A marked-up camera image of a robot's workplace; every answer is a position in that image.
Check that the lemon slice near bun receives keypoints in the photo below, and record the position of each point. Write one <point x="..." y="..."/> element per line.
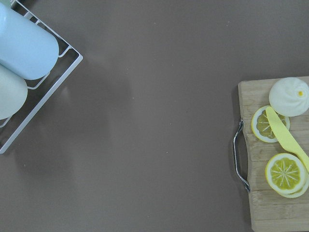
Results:
<point x="260" y="126"/>

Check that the white steamed bun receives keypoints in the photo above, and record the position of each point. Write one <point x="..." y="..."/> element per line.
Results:
<point x="289" y="97"/>

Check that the yellow plastic knife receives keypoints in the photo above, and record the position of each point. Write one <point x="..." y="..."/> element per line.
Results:
<point x="285" y="138"/>

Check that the light blue cup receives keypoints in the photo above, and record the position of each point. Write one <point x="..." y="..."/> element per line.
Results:
<point x="25" y="48"/>

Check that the top stacked lemon slice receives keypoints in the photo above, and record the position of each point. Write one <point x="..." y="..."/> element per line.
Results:
<point x="285" y="173"/>

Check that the stacked lemon slice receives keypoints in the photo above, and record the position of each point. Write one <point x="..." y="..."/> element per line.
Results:
<point x="285" y="173"/>
<point x="299" y="192"/>

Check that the cream white cup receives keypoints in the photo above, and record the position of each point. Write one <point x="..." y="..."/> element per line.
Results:
<point x="13" y="93"/>

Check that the bamboo cutting board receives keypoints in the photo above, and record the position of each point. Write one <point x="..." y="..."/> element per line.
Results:
<point x="269" y="211"/>

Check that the bottom stacked lemon slice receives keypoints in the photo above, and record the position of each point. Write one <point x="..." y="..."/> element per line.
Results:
<point x="299" y="192"/>

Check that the white wire cup rack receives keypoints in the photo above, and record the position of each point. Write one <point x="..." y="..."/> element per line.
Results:
<point x="39" y="91"/>

